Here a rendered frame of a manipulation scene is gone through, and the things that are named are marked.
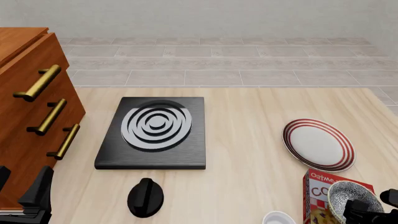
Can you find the wooden cabinet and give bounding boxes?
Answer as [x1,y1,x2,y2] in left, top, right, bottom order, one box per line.
[0,27,86,210]

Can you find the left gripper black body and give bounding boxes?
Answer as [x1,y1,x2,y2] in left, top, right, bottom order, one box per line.
[0,205,52,224]

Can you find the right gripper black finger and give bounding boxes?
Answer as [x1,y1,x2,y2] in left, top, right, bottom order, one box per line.
[379,189,398,205]
[343,199,379,224]

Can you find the black white patterned bowl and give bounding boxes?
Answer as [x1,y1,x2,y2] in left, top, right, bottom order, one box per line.
[327,180,386,224]

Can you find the red printed cookies box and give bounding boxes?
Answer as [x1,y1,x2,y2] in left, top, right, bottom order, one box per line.
[303,168,376,224]

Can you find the white plate with red rings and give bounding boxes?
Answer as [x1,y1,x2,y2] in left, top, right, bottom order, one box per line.
[282,118,356,173]

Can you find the brass drawer handle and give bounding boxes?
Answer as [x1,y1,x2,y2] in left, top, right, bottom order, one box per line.
[46,123,81,161]
[12,64,62,103]
[26,98,68,136]

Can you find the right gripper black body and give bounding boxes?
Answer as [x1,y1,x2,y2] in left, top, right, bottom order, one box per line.
[372,208,398,224]

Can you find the wooden drawer with brass handle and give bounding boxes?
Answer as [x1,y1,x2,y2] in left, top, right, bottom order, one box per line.
[0,93,86,210]
[0,68,79,194]
[0,32,70,131]

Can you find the round black stove knob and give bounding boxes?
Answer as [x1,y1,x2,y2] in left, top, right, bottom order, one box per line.
[126,177,165,218]

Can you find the flat black stove plate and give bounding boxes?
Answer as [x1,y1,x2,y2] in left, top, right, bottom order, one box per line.
[95,96,206,170]

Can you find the small white bowl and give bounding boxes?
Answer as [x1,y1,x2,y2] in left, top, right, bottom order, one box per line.
[262,211,298,224]

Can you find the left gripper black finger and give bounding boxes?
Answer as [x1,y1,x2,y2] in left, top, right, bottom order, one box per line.
[0,165,12,192]
[17,165,54,209]

